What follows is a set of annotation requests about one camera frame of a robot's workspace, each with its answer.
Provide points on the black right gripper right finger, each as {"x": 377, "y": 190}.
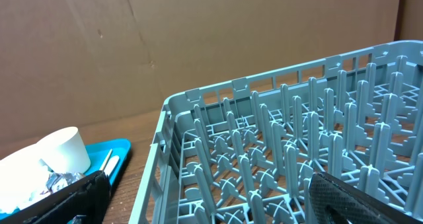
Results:
{"x": 334, "y": 201}

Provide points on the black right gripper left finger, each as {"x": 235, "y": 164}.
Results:
{"x": 87, "y": 198}

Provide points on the foil wrapper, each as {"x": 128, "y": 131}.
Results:
{"x": 58, "y": 181}

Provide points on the white napkin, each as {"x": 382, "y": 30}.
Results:
{"x": 24, "y": 189}

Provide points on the grey dishwasher rack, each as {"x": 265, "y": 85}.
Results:
{"x": 244, "y": 151}

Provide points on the wooden chopstick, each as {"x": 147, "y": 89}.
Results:
{"x": 106, "y": 159}

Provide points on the white plastic fork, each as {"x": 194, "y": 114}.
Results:
{"x": 111, "y": 165}

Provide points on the teal plastic tray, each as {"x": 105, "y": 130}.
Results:
{"x": 97, "y": 152}

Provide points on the white paper cup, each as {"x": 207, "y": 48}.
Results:
{"x": 64, "y": 151}

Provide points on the white bowl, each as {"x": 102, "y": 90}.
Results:
{"x": 24, "y": 160}

